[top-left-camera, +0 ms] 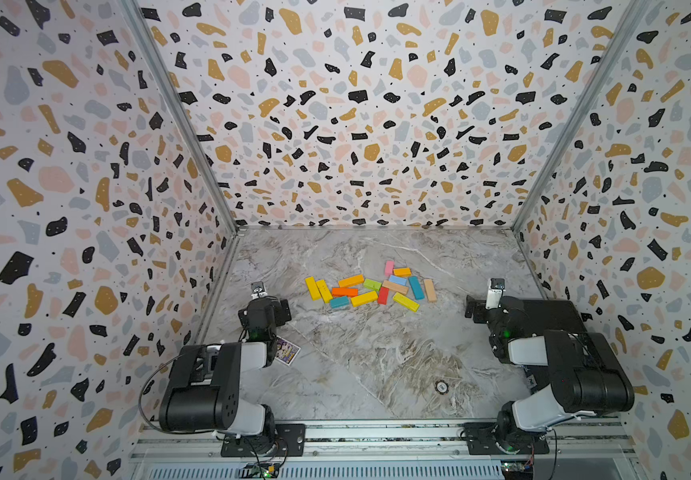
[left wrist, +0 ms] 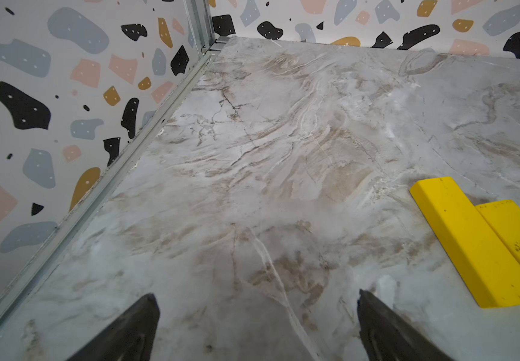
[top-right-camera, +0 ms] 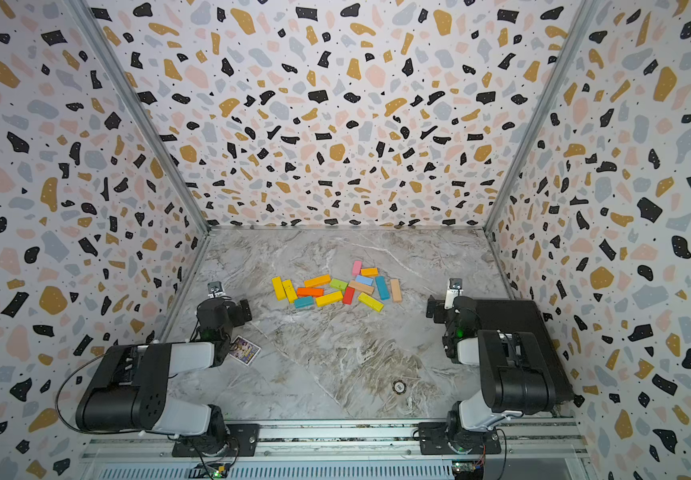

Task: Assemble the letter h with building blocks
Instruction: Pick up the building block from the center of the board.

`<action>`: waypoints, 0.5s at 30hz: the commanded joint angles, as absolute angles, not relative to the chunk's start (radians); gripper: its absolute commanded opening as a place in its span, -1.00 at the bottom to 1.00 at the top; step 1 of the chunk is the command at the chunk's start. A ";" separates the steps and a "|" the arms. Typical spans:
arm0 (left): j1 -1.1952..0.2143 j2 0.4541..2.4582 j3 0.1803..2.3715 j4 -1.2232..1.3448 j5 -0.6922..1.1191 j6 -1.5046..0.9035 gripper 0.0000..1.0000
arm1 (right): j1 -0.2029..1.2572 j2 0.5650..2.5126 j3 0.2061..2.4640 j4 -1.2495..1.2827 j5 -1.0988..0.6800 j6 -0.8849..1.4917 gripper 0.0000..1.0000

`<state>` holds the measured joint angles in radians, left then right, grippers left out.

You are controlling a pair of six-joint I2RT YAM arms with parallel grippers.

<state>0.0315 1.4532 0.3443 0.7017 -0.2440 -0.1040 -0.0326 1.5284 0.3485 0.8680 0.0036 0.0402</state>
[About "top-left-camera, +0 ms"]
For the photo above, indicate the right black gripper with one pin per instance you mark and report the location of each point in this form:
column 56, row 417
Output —
column 480, row 308

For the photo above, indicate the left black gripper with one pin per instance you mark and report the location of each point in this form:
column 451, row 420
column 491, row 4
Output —
column 263, row 305

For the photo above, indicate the long yellow block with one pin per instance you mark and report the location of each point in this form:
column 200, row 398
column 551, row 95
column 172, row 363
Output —
column 325, row 291
column 313, row 288

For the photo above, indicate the small amber block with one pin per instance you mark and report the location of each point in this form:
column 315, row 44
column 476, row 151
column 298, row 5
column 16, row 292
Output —
column 402, row 272

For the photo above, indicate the red block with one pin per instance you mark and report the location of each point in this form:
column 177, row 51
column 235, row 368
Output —
column 383, row 295

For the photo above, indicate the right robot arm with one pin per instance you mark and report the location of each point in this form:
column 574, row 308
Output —
column 576, row 371

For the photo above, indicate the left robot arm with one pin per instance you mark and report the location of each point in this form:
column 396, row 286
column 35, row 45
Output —
column 203, row 390

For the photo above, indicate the black case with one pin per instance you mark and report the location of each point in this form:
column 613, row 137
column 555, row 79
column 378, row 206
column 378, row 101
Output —
column 542, row 315

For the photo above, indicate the colourful card box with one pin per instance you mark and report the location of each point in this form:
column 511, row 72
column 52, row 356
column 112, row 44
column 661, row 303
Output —
column 287, row 352

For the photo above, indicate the teal short block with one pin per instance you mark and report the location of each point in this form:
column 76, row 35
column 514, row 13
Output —
column 340, row 302

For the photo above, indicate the beige wooden block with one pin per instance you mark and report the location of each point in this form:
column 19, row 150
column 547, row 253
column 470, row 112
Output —
column 430, row 290

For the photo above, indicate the amber orange block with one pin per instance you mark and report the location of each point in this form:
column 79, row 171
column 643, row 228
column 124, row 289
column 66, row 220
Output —
column 352, row 282

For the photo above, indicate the poker chip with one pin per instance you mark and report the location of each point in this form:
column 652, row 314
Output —
column 441, row 387

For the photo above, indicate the teal long block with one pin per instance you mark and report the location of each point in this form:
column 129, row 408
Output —
column 416, row 288

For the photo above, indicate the lime yellow block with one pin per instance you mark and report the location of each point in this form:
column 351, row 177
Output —
column 405, row 302

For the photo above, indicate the green block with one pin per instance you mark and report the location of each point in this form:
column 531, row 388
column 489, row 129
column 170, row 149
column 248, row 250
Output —
column 372, row 285

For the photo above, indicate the tan wooden block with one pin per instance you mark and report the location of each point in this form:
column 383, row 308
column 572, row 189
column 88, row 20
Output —
column 401, row 289

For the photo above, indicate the light blue block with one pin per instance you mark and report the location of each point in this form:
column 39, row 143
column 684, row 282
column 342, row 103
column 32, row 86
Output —
column 398, row 280

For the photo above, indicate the pink block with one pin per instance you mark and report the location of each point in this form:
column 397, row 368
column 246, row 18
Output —
column 389, row 265

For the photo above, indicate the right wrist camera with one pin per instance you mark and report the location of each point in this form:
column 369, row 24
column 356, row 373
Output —
column 495, row 291

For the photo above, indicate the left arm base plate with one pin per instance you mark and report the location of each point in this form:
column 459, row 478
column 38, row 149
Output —
column 283, row 440

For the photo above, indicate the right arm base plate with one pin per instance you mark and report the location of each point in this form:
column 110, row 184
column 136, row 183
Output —
column 488, row 438

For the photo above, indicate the aluminium rail frame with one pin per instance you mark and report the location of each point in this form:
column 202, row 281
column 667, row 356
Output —
column 390, row 449

